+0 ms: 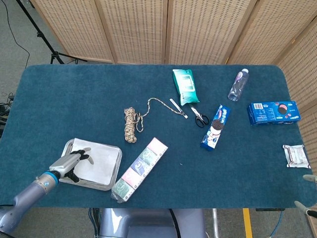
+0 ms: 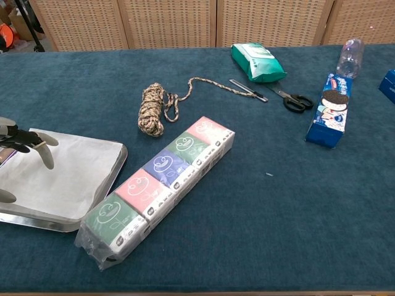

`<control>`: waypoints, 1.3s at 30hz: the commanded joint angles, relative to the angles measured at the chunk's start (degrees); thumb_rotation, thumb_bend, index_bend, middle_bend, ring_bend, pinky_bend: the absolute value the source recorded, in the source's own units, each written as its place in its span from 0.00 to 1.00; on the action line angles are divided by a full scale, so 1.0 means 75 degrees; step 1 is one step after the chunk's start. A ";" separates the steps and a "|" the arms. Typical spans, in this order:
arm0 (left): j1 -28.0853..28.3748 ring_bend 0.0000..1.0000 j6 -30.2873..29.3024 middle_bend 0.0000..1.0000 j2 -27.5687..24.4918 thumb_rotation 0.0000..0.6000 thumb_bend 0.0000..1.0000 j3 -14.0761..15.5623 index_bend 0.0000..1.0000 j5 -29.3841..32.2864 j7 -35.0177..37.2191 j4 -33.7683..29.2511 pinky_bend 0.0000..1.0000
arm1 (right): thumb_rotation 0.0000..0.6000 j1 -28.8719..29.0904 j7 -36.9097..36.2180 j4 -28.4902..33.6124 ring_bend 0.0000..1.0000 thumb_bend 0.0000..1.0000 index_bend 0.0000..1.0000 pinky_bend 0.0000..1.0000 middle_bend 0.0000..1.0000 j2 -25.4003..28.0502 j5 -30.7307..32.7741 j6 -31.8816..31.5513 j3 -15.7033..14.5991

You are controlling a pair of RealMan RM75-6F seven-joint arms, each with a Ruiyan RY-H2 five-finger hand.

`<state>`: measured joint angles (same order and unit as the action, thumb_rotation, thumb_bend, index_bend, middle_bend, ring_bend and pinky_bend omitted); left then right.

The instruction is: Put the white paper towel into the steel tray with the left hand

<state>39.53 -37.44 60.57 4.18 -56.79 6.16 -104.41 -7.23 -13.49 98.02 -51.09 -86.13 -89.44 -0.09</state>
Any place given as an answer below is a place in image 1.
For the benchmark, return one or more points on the slim blue cookie box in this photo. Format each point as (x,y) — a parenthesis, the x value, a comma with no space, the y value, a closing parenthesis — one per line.
(215,129)

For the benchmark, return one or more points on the multicolour tissue pack strip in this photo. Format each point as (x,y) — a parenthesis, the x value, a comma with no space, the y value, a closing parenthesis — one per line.
(138,169)

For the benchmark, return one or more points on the grey robot torso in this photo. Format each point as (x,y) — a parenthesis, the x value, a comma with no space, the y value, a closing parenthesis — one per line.
(138,223)

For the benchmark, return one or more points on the blue table carpet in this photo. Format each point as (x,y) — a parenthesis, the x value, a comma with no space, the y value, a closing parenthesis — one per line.
(173,173)

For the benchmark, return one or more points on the wide blue cookie box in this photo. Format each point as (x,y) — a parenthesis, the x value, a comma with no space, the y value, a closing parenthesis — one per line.
(272,112)

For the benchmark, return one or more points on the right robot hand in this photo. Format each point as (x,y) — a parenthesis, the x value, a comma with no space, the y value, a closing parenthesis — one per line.
(309,178)

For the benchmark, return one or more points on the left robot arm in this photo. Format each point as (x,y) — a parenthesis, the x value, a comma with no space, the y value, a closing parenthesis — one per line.
(27,193)

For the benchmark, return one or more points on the green wet wipes pack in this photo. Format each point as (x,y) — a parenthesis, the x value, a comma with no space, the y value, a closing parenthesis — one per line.
(187,86)

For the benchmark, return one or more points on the silver metal tray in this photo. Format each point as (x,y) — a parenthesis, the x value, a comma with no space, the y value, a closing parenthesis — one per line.
(99,187)

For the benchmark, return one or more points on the clear plastic water bottle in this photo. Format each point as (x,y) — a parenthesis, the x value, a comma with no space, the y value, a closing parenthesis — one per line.
(237,85)

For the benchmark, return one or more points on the white snack packet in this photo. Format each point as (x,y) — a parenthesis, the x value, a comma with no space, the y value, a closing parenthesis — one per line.
(296,156)

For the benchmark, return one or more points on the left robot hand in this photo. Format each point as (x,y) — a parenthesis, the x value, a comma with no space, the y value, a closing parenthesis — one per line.
(64,163)

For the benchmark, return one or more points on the metal table leg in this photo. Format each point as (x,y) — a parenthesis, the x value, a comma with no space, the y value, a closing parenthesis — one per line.
(215,223)

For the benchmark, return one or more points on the black tripod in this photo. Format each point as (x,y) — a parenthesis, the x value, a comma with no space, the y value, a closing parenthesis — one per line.
(55,55)

